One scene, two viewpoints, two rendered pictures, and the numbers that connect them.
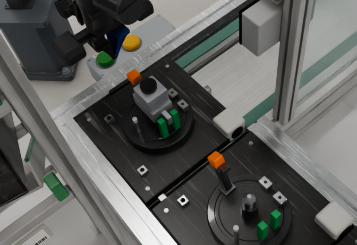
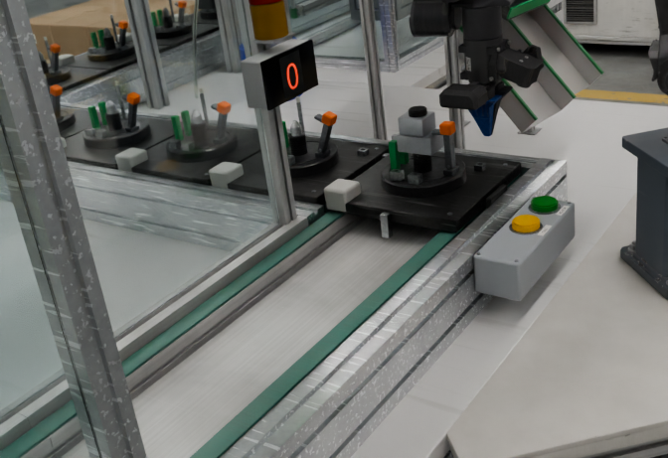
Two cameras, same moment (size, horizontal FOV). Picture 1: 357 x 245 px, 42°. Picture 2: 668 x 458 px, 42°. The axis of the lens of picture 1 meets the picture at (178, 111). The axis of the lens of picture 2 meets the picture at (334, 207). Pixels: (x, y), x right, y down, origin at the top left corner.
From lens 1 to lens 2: 180 cm
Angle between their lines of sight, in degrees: 98
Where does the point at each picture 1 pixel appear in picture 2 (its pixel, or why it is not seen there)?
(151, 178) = not seen: hidden behind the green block
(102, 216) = not seen: outside the picture
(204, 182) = (349, 165)
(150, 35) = (507, 239)
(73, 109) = (537, 172)
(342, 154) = not seen: hidden behind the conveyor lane
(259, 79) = (330, 273)
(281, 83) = (279, 150)
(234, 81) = (364, 264)
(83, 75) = (611, 265)
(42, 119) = not seen: outside the picture
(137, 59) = (500, 218)
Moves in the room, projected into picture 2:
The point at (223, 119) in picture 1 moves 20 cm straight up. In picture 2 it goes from (347, 183) to (332, 64)
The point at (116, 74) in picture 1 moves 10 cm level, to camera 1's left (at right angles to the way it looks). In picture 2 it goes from (516, 202) to (567, 184)
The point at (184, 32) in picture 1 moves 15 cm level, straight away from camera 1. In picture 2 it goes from (458, 256) to (518, 303)
